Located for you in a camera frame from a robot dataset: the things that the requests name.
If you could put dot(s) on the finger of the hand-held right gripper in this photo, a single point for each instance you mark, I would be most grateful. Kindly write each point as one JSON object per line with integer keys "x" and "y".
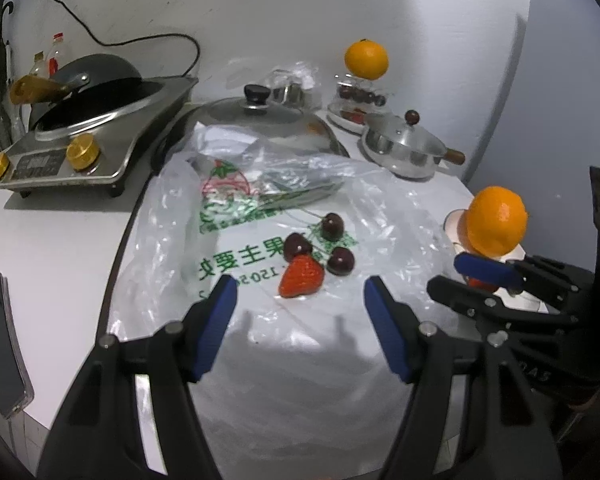
{"x": 460, "y": 295}
{"x": 485, "y": 267}

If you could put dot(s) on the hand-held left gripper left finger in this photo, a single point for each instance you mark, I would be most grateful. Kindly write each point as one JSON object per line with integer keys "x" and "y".
{"x": 215, "y": 325}

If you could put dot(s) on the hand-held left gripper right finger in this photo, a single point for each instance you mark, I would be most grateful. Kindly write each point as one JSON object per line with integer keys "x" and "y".
{"x": 387, "y": 327}

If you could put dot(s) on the pale red strawberry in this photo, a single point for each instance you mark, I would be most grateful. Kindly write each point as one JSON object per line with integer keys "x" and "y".
{"x": 481, "y": 284}

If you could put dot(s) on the white plate dark rim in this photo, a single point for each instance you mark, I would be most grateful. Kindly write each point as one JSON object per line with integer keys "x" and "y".
{"x": 455, "y": 225}

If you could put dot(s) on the dark red cherry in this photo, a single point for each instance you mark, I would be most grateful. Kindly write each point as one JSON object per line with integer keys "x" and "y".
{"x": 331, "y": 226}
{"x": 297, "y": 246}
{"x": 341, "y": 261}

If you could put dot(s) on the clear green-printed plastic bag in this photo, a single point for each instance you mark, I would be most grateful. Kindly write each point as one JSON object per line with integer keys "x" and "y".
{"x": 170, "y": 250}

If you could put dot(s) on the large orange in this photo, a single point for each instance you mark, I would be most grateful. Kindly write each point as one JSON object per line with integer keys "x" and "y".
{"x": 497, "y": 220}

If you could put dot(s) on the small steel saucepan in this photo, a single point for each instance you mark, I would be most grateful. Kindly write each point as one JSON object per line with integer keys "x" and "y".
{"x": 405, "y": 160}

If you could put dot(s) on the steel lid brown knob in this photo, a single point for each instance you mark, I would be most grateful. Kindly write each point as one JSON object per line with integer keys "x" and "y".
{"x": 400, "y": 135}

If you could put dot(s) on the grey door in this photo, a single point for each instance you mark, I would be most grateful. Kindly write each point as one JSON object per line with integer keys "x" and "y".
{"x": 555, "y": 110}

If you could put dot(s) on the large steel pan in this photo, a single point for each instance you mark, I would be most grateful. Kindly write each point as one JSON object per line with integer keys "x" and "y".
{"x": 335, "y": 145}

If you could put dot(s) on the small white dish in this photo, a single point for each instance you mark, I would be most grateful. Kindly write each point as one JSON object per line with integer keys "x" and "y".
{"x": 342, "y": 117}

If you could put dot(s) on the smartphone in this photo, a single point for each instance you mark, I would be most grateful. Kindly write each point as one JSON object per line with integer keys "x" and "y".
{"x": 2, "y": 345}

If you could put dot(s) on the pile of dark cherries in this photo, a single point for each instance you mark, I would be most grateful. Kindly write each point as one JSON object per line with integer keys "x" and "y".
{"x": 360, "y": 94}

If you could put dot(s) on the glass lid black knob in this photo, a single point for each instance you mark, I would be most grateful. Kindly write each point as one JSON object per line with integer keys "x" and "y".
{"x": 260, "y": 115}

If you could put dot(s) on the steel induction cooker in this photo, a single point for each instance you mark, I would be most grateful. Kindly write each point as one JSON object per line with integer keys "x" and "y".
{"x": 130, "y": 125}

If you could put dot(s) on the clear glass bowl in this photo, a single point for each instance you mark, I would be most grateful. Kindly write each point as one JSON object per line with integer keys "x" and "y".
{"x": 341, "y": 85}

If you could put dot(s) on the small orange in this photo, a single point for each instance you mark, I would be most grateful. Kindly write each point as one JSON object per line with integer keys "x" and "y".
{"x": 366, "y": 59}

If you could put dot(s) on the steel cup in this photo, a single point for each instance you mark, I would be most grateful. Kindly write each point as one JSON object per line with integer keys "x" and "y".
{"x": 292, "y": 94}

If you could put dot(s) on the small clear plastic bag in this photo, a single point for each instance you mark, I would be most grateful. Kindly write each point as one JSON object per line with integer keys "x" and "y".
{"x": 300, "y": 70}

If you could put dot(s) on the black wok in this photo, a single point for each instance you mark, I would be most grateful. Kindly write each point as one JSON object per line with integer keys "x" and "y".
{"x": 100, "y": 67}

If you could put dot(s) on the red label bottle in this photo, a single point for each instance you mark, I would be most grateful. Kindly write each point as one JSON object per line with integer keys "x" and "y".
{"x": 56, "y": 52}

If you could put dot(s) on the black folded umbrella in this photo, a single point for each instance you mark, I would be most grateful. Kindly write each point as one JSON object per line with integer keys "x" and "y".
{"x": 2, "y": 45}

